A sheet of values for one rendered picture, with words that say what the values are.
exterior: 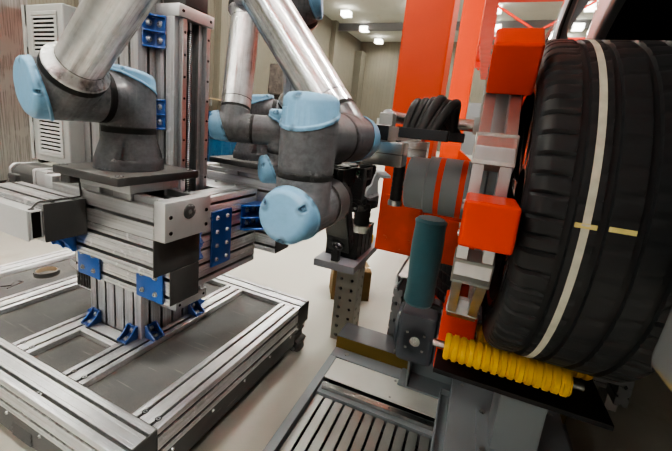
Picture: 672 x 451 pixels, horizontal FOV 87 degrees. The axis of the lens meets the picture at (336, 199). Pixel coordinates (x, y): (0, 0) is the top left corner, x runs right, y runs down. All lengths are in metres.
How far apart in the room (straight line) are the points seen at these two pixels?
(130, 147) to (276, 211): 0.56
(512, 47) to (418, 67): 0.67
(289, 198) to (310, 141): 0.07
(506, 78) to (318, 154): 0.38
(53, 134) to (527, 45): 1.30
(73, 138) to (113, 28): 0.67
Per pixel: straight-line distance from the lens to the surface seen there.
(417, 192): 0.85
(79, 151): 1.38
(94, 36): 0.78
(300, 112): 0.44
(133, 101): 0.94
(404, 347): 1.28
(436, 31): 1.34
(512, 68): 0.69
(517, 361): 0.89
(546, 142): 0.60
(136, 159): 0.94
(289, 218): 0.44
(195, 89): 1.23
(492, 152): 0.63
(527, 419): 1.07
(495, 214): 0.55
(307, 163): 0.44
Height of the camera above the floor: 0.97
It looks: 12 degrees down
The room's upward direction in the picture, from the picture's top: 6 degrees clockwise
